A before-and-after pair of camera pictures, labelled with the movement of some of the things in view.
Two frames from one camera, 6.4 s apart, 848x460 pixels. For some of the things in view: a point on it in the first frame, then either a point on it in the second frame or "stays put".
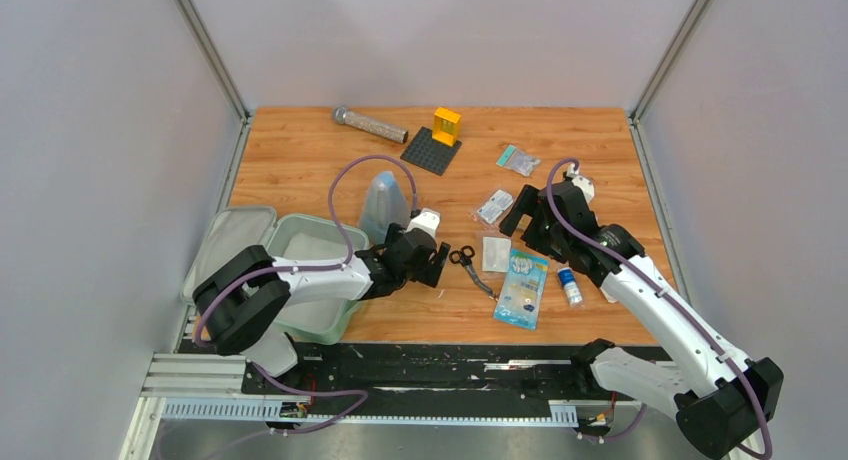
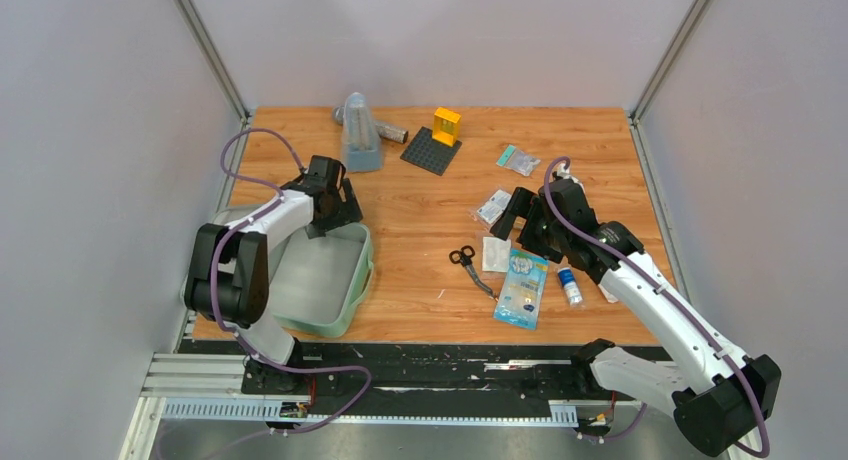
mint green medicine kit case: x=326 y=240 stays put
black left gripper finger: x=434 y=273 → x=316 y=229
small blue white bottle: x=567 y=279 stays put
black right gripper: x=525 y=203 stays put
